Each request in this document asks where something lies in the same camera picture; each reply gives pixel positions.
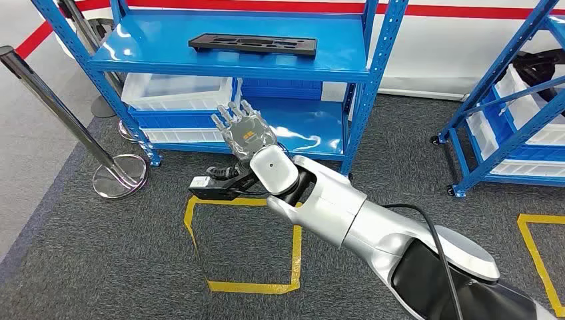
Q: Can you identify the blue metal shelf rack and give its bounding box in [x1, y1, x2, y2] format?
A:
[31, 0, 409, 177]
[430, 0, 565, 199]

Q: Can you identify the red barrier belt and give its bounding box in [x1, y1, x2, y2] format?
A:
[15, 0, 565, 59]

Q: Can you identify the yellow floor tape square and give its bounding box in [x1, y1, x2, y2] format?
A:
[516, 213, 565, 318]
[183, 195, 303, 295]

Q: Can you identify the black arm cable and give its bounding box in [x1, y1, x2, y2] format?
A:
[381, 203, 464, 320]

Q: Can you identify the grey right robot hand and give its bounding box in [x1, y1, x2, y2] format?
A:
[211, 99, 278, 161]

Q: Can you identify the blue plastic bin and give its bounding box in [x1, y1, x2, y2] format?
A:
[478, 86, 565, 162]

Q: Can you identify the translucent white plastic bin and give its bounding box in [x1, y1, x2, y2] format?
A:
[121, 73, 243, 112]

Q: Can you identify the black plastic panel part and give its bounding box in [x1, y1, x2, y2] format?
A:
[188, 33, 318, 57]

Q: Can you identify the grey round base plate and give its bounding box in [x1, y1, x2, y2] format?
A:
[91, 95, 118, 119]

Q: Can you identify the chrome stanchion post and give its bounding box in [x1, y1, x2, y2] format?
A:
[59, 0, 142, 143]
[0, 45, 149, 199]

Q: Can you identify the blue plastic crate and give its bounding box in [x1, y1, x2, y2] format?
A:
[241, 78, 323, 101]

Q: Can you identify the white car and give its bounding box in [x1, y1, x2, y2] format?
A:
[39, 0, 565, 103]

